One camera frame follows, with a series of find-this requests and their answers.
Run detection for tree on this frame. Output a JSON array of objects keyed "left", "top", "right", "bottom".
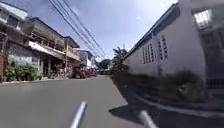
[{"left": 111, "top": 46, "right": 130, "bottom": 74}]

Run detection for red vehicle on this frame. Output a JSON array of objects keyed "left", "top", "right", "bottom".
[{"left": 71, "top": 65, "right": 98, "bottom": 80}]

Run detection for dark bushes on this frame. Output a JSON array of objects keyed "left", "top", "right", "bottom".
[{"left": 111, "top": 69, "right": 208, "bottom": 104}]

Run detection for robot's own part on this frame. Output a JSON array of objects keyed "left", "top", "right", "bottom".
[
  {"left": 69, "top": 100, "right": 88, "bottom": 128},
  {"left": 138, "top": 110, "right": 158, "bottom": 128}
]

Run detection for white building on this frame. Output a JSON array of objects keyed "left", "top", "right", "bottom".
[{"left": 122, "top": 0, "right": 224, "bottom": 88}]

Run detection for grey asphalt road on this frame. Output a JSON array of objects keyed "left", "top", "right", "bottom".
[{"left": 0, "top": 75, "right": 224, "bottom": 128}]

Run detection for row of houses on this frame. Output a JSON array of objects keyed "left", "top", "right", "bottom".
[{"left": 0, "top": 1, "right": 98, "bottom": 83}]

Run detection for concrete kerb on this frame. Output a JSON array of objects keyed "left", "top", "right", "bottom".
[{"left": 139, "top": 96, "right": 224, "bottom": 120}]

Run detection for green bushes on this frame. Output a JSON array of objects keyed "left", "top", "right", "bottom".
[{"left": 4, "top": 63, "right": 43, "bottom": 82}]

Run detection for overhead wires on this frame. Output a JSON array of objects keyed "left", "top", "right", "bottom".
[{"left": 47, "top": 0, "right": 108, "bottom": 60}]

